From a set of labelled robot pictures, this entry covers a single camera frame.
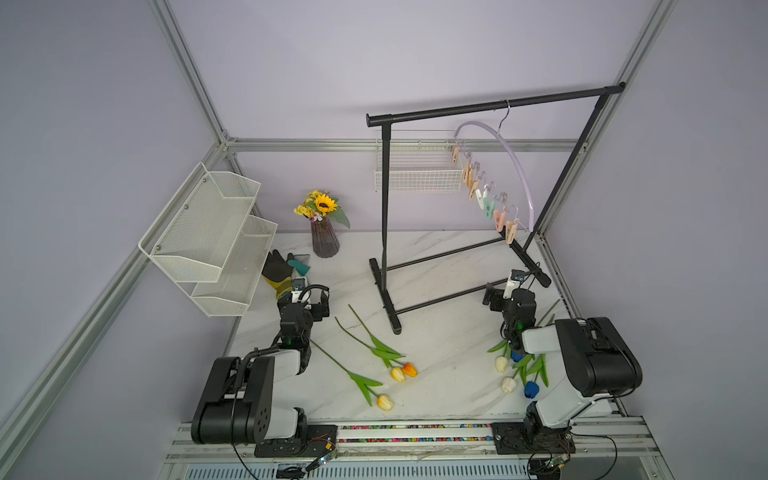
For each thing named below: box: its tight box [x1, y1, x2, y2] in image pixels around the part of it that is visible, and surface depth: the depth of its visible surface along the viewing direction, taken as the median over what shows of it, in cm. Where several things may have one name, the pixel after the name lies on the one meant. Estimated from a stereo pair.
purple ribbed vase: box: [311, 216, 340, 259], surface depth 109 cm
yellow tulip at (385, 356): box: [334, 316, 406, 383], surface depth 87 cm
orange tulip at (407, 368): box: [348, 304, 418, 378], surface depth 88 cm
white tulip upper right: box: [487, 340, 512, 373], surface depth 87 cm
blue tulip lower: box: [521, 354, 549, 399], surface depth 85 cm
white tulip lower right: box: [501, 368, 520, 393], surface depth 82 cm
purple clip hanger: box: [451, 100, 534, 244], surface depth 76 cm
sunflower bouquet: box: [294, 189, 351, 229], surface depth 96 cm
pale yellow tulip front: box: [310, 339, 394, 412], surface depth 83 cm
